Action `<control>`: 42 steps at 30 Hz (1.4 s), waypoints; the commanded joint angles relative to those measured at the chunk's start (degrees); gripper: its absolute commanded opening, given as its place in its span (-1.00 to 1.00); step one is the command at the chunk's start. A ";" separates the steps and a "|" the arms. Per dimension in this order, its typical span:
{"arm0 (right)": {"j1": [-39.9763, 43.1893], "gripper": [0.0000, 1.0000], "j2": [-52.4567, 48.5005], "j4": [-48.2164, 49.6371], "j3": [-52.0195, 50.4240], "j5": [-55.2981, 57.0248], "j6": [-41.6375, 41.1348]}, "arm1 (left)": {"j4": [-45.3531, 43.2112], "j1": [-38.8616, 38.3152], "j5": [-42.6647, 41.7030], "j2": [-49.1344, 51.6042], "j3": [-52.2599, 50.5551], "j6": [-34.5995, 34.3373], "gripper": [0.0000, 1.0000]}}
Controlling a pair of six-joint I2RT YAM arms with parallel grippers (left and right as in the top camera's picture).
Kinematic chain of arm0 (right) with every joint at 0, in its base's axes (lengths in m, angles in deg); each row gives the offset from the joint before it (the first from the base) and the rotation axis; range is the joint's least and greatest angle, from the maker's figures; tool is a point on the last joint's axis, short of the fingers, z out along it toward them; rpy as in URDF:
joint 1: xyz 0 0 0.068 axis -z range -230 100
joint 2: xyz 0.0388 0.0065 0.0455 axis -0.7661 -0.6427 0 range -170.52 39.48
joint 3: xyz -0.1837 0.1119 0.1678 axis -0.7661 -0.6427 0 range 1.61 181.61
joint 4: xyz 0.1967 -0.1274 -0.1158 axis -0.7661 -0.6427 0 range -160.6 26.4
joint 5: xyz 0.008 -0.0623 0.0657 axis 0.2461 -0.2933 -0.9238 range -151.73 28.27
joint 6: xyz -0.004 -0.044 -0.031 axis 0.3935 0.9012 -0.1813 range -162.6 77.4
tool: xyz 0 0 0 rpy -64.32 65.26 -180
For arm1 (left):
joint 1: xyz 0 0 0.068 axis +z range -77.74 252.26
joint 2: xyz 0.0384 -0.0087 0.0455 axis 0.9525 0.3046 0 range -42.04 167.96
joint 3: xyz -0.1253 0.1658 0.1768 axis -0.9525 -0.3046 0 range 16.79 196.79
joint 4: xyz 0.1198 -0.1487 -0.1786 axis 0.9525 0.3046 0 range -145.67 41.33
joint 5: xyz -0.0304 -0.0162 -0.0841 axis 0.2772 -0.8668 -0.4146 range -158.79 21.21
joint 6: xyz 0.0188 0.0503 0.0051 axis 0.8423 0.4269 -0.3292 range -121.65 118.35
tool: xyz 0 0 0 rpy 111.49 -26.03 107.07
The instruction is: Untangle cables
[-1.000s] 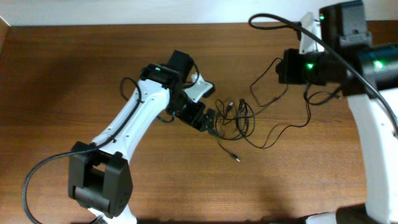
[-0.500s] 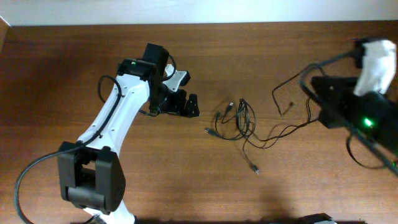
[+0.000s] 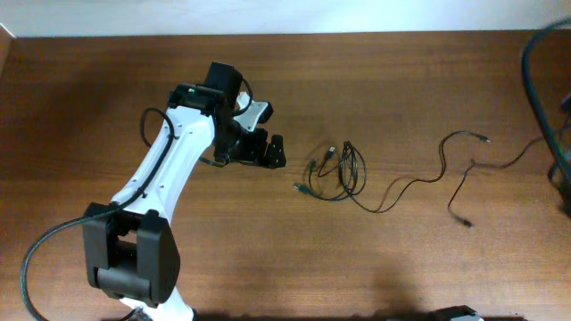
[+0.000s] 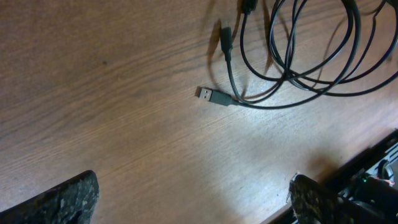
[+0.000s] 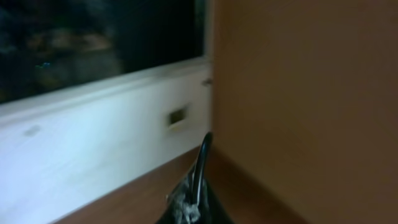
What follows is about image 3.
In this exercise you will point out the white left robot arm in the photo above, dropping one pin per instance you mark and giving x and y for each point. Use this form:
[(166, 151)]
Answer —
[(131, 253)]

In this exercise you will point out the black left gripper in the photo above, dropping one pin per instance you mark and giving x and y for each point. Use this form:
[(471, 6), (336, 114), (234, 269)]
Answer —
[(255, 155)]

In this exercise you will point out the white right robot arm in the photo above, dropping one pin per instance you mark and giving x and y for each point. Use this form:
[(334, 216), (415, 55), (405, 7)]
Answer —
[(455, 313)]

